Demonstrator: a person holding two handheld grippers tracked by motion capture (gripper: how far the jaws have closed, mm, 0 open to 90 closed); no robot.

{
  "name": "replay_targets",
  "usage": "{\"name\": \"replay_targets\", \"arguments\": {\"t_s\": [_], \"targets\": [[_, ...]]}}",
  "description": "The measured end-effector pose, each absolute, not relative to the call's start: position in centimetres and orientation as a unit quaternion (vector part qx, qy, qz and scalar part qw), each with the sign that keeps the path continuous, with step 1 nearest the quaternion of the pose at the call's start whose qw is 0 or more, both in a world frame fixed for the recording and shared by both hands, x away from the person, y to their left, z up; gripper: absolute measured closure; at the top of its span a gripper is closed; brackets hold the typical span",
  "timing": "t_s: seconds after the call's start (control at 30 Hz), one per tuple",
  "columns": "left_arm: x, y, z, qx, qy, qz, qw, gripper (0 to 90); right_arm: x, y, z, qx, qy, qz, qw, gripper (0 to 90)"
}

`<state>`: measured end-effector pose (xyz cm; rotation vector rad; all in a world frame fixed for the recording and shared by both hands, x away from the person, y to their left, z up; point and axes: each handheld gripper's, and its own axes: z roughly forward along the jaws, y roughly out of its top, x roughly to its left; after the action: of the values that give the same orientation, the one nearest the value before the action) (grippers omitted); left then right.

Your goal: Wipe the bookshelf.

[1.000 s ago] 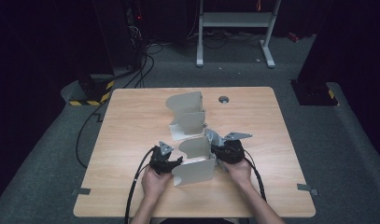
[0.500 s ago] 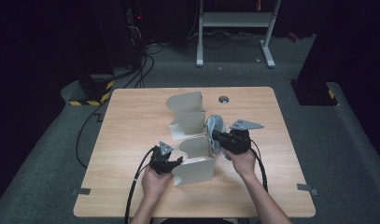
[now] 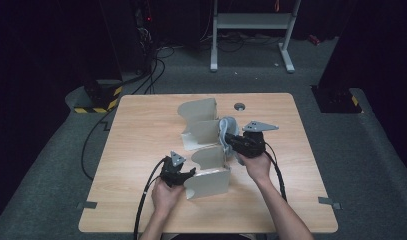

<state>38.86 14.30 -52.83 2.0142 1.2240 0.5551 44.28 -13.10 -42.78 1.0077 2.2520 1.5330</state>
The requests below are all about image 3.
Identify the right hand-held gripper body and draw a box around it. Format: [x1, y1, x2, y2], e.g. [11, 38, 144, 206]
[230, 120, 280, 159]

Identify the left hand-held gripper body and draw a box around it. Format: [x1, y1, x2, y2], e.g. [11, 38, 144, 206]
[159, 150, 192, 188]

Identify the grey quilted cloth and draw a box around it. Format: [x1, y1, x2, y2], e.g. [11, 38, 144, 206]
[218, 115, 246, 166]

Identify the expandable metal bookend rack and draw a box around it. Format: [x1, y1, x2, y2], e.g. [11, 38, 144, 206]
[176, 97, 240, 200]

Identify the person's right hand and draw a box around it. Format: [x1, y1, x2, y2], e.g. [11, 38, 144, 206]
[237, 151, 273, 183]

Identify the person's left hand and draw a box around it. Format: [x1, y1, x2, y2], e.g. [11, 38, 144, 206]
[151, 180, 187, 215]

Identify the grey tape piece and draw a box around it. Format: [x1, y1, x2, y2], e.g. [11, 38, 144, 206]
[317, 196, 342, 210]
[76, 200, 98, 210]

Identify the black hazard-striped stand base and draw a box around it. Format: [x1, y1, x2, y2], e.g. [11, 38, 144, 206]
[73, 78, 124, 114]
[310, 84, 365, 114]

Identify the dark equipment rack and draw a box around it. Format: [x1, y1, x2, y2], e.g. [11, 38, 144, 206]
[132, 0, 159, 76]

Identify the right hand-held gripper cable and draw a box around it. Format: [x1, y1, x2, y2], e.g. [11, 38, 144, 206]
[264, 142, 288, 203]

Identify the hand-held gripper cable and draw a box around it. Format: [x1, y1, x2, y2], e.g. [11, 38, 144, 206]
[264, 142, 288, 203]
[133, 157, 168, 240]

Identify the left hand-held gripper cable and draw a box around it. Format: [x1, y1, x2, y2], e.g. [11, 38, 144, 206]
[133, 157, 168, 240]

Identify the black floor cable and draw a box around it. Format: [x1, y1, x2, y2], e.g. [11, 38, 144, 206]
[80, 106, 116, 182]

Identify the black cable bundle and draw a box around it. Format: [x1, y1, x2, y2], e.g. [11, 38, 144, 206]
[200, 31, 285, 54]

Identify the white metal stand frame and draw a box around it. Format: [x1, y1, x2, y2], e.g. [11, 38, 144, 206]
[209, 0, 302, 74]

